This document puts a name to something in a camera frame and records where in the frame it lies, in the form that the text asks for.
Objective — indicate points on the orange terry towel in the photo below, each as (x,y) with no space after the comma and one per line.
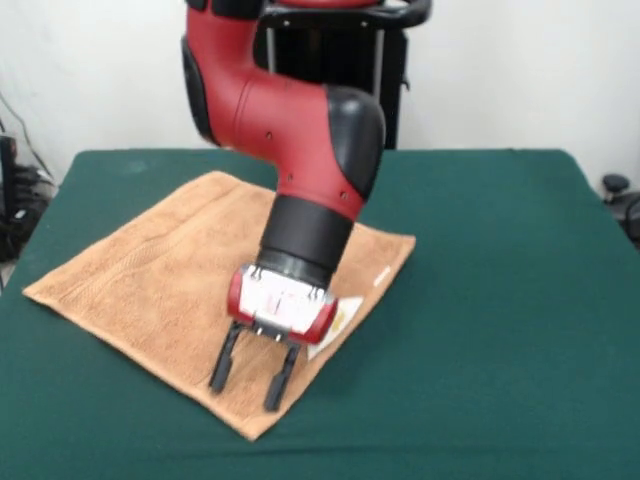
(150,290)

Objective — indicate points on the black office chair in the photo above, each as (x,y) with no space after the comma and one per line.
(625,205)

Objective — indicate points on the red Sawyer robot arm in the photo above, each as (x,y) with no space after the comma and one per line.
(290,125)

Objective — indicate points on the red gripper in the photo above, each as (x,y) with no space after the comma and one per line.
(280,310)

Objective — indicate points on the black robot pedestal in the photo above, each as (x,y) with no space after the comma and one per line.
(390,75)

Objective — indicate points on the black equipment stack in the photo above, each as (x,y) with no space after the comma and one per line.
(12,220)

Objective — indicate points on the dark green table cloth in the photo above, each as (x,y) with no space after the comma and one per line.
(450,375)

